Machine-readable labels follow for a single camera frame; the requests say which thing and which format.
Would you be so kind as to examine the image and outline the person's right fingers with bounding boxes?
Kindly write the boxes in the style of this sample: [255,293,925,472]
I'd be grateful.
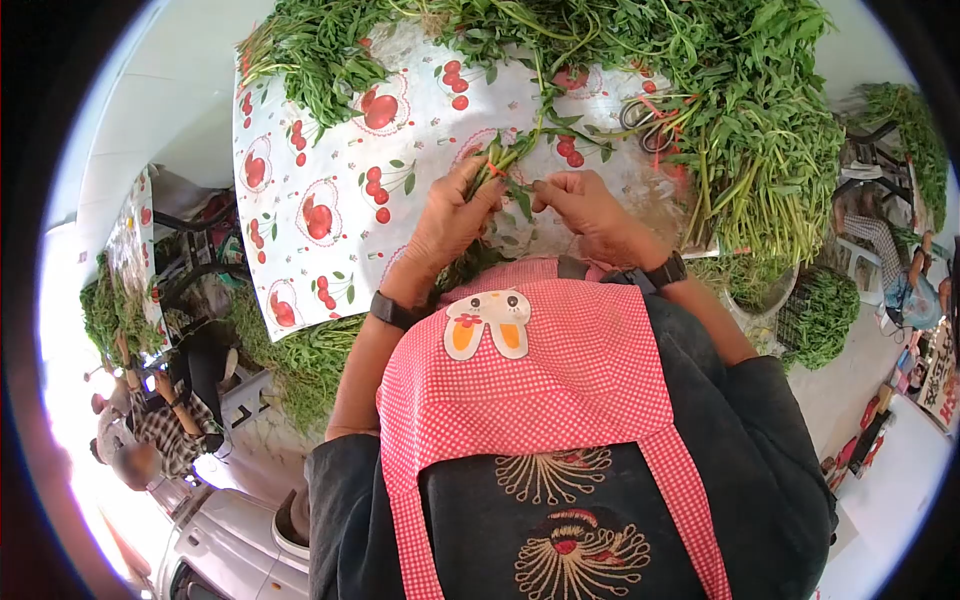
[553,169,612,205]

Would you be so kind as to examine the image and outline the person's left fingers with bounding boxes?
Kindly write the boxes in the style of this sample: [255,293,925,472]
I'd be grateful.
[441,156,509,219]

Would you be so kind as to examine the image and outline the cherry print table cloth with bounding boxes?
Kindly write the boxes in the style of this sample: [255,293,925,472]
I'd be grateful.
[232,21,723,344]

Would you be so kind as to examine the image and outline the white vehicle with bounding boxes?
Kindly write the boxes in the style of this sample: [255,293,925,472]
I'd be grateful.
[148,486,312,600]

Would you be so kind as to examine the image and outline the person's left hand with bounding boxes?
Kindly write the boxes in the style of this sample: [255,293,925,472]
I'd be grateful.
[381,156,509,307]

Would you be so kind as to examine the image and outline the black chair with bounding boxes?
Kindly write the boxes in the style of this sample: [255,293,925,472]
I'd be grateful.
[150,196,252,324]

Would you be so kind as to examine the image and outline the small bunch of leafy stalks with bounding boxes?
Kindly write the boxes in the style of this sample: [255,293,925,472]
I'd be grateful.
[433,112,618,295]

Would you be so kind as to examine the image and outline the stand with green vegetables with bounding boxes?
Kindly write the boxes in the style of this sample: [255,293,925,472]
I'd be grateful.
[843,81,952,235]

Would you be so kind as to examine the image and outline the black basket of greens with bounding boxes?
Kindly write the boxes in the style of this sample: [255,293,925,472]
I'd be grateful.
[774,265,863,373]

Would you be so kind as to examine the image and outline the person's right hand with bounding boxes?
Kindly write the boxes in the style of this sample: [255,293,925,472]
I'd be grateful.
[531,169,672,273]

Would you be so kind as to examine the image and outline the white plastic stool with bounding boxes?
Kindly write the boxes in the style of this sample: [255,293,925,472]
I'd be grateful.
[219,366,277,431]

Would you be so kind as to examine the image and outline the metal bowl of greens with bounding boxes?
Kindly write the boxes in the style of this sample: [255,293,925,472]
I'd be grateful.
[686,255,801,318]

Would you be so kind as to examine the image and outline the heap of greens under table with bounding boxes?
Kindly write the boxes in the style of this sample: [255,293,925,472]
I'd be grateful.
[223,283,370,438]

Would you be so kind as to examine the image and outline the scissors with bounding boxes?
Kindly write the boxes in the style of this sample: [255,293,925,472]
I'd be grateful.
[619,93,680,157]

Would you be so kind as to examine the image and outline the person's right thumb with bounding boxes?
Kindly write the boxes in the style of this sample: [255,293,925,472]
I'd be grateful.
[531,180,577,217]

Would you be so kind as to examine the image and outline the side table with greens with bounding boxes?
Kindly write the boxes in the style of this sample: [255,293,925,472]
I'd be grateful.
[78,166,175,370]

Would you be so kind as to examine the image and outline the black wrist band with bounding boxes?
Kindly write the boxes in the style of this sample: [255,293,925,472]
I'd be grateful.
[369,290,432,333]
[600,250,690,296]

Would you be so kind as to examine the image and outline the big pile of green vegetables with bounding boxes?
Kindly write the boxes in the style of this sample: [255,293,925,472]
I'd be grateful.
[236,0,847,265]

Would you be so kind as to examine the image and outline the person's body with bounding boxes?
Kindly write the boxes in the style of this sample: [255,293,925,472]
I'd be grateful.
[306,257,840,600]

